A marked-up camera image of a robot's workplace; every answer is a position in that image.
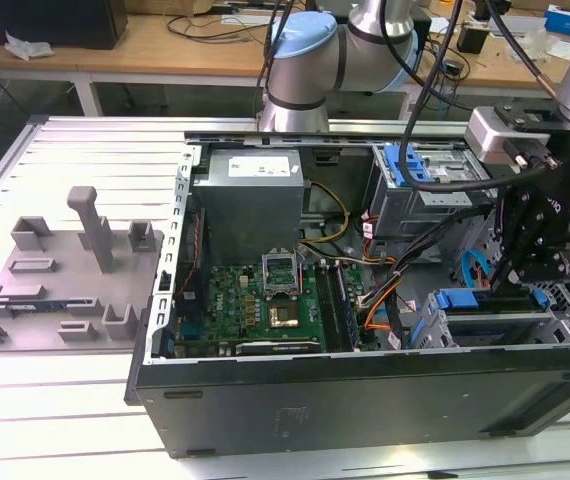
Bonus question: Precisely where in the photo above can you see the black graphics card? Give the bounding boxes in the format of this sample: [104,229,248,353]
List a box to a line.
[234,340,324,358]

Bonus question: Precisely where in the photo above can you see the blue drive latch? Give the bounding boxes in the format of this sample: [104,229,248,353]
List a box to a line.
[383,143,439,189]

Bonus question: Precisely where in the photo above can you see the crumpled white wrapper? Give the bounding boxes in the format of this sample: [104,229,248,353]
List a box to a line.
[4,30,56,63]

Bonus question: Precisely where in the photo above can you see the thick black hose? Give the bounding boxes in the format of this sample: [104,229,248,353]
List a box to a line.
[483,0,567,102]

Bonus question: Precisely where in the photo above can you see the hard disk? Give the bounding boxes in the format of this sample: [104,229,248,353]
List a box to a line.
[410,287,551,349]

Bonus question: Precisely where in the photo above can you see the black camera cable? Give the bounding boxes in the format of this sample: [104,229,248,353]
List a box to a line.
[379,0,554,194]

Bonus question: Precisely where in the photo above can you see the grey parts rack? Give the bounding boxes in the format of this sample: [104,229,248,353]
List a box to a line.
[0,184,166,354]

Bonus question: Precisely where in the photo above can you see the wooden desk white frame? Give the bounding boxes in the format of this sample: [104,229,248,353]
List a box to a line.
[0,12,570,119]

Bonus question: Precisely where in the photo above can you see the grey flat device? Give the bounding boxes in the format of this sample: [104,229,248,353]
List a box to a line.
[487,13,549,38]

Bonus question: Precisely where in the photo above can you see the black RAM slot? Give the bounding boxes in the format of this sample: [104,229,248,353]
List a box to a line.
[314,263,341,351]

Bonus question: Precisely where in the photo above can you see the clear plastic bag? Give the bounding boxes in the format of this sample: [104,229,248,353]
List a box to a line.
[509,27,570,64]

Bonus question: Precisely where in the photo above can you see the orange wire bundle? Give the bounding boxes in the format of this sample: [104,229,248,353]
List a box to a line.
[362,254,409,332]

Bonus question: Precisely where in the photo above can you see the orange flat wire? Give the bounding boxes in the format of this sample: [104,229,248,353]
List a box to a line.
[469,259,492,290]

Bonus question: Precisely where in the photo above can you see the green motherboard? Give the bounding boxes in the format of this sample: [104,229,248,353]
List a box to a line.
[174,259,381,359]

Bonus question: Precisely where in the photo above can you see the black cable bundle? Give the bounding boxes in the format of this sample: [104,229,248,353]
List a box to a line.
[359,202,497,351]

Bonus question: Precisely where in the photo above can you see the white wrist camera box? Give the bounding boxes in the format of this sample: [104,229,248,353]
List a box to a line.
[466,105,552,167]

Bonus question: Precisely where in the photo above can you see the RAM stick on rack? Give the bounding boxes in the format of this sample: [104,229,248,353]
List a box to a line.
[8,301,69,314]

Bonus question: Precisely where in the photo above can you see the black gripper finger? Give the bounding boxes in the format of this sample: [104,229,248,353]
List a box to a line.
[508,243,570,292]
[489,188,550,297]

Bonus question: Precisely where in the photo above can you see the black PC case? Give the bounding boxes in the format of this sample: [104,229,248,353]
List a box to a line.
[123,130,570,459]

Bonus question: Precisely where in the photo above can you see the RAM stick in slot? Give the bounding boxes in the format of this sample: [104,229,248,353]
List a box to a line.
[335,263,364,350]

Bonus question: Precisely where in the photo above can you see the thin black desk cable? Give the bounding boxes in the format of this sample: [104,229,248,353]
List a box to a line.
[166,12,266,45]

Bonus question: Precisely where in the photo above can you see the grey power supply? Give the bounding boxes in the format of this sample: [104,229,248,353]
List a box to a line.
[192,148,312,266]

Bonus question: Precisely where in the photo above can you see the yellow wires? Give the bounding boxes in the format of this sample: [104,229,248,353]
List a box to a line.
[299,180,352,247]

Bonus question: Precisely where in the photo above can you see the large black box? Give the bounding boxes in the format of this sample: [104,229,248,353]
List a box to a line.
[0,0,129,51]

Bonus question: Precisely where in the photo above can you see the silver disk bay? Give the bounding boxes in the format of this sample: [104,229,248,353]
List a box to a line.
[409,285,570,351]

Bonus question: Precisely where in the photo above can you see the silver drive cage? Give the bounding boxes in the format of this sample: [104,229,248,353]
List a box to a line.
[368,144,499,244]

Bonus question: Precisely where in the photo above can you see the blue wire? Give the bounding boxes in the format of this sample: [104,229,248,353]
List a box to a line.
[461,246,492,291]

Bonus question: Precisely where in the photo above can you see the metal socket cover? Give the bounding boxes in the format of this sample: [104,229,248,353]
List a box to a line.
[260,248,301,299]

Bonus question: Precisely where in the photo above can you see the CPU socket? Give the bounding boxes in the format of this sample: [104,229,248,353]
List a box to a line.
[266,297,303,332]

